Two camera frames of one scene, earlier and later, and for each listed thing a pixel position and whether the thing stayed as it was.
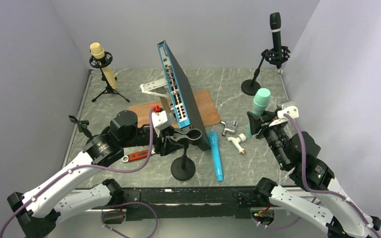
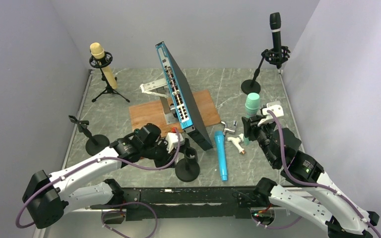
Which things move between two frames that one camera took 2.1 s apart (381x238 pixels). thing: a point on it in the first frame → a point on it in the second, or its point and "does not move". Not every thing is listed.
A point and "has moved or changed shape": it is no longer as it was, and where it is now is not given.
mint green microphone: x=262 y=100 has moved or changed shape
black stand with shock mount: x=249 y=88 does not move
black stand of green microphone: x=183 y=168 has moved or changed shape
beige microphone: x=97 y=51 does not move
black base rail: x=147 y=204 does not move
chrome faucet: x=230 y=130 does not move
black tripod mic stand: x=100 y=63 does not move
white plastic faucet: x=241 y=137 does not move
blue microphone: x=214 y=139 has moved or changed shape
